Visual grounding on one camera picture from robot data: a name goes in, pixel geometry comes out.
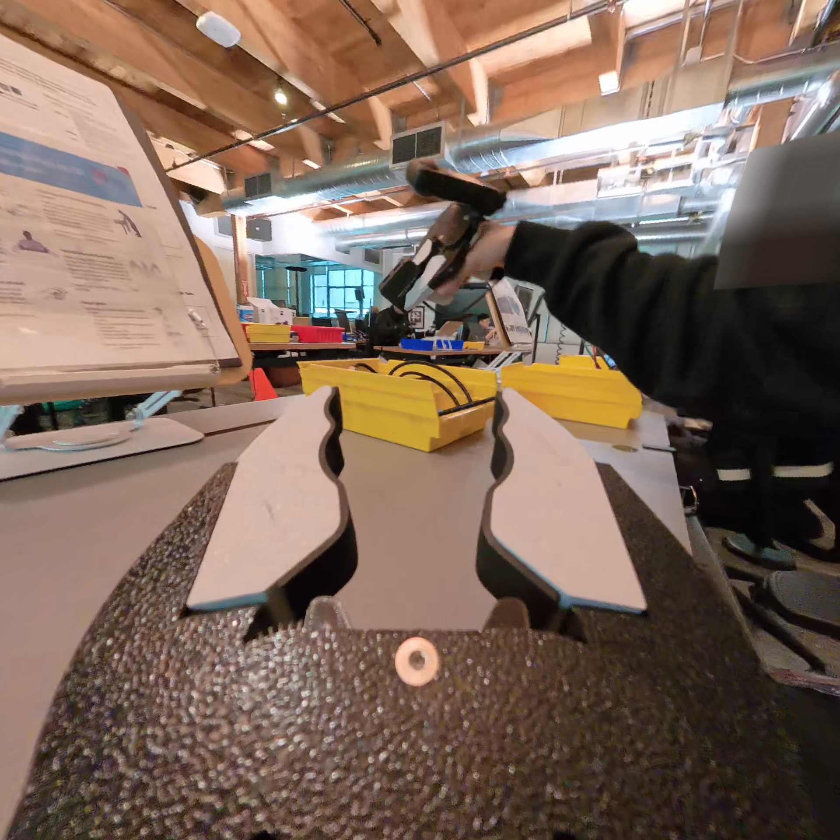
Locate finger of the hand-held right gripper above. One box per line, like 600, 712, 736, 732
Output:
379, 239, 439, 304
402, 261, 460, 311

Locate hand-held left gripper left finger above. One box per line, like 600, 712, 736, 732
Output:
185, 386, 360, 618

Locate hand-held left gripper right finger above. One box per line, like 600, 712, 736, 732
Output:
476, 387, 649, 630

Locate yellow bin with cables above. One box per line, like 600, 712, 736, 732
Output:
298, 357, 498, 454

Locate person's right forearm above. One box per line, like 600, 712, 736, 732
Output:
502, 220, 840, 424

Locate grey desk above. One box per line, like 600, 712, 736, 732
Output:
0, 394, 693, 840

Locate person's right hand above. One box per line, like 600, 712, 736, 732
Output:
434, 220, 519, 306

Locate grey air vent box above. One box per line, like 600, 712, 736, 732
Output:
391, 122, 447, 169

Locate tilted document stand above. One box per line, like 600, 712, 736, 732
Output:
486, 279, 536, 350

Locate black backpack reflective stripe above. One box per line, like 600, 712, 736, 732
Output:
669, 420, 840, 546

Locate white oval ceiling device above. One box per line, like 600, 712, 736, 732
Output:
196, 12, 242, 49

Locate document stand with paper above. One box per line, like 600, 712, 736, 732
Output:
0, 33, 255, 484

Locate silver ventilation duct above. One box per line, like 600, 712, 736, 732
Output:
223, 121, 657, 214

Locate black coiled cables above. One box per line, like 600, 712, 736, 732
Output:
387, 358, 497, 418

